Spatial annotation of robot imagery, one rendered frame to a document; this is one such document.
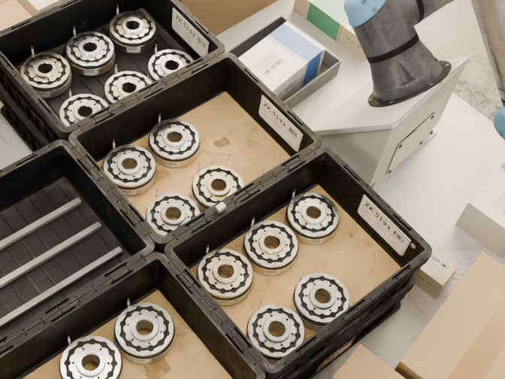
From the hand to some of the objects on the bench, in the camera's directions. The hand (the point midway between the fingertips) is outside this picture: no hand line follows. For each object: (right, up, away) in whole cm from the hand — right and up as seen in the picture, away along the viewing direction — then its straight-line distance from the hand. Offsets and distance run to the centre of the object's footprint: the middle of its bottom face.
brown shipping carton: (-25, -32, -9) cm, 42 cm away
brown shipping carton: (-45, -47, -22) cm, 69 cm away
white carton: (-11, -2, +14) cm, 18 cm away
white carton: (-62, +30, +28) cm, 74 cm away
